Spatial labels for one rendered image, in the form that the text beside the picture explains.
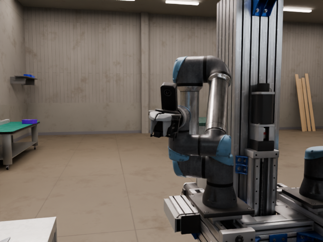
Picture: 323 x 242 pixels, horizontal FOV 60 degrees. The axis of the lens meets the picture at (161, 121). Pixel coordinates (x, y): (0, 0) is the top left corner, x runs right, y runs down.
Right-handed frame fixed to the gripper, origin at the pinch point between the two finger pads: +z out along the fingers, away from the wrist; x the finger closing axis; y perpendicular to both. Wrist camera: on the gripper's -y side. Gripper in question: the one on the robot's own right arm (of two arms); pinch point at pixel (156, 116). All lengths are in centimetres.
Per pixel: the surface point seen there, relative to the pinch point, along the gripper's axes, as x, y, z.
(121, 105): 435, 90, -1027
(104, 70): 519, -45, -998
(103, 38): 536, -171, -998
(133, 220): 78, 158, -244
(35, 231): 40, 46, -9
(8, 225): 51, 48, -11
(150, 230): 51, 155, -225
